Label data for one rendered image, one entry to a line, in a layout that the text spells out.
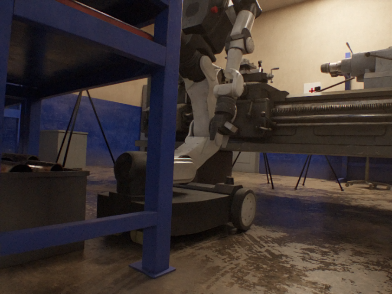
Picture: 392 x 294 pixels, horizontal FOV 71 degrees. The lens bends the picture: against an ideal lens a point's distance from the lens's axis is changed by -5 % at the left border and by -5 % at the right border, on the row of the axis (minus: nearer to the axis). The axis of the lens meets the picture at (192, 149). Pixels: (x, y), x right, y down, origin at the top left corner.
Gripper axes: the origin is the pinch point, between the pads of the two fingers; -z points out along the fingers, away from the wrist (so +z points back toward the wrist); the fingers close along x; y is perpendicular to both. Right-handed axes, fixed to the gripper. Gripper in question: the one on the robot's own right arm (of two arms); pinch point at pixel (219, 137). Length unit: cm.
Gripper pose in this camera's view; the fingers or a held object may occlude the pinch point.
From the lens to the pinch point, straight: 127.8
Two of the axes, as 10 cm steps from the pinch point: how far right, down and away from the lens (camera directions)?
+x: 5.7, 3.0, 7.7
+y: -8.0, -0.3, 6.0
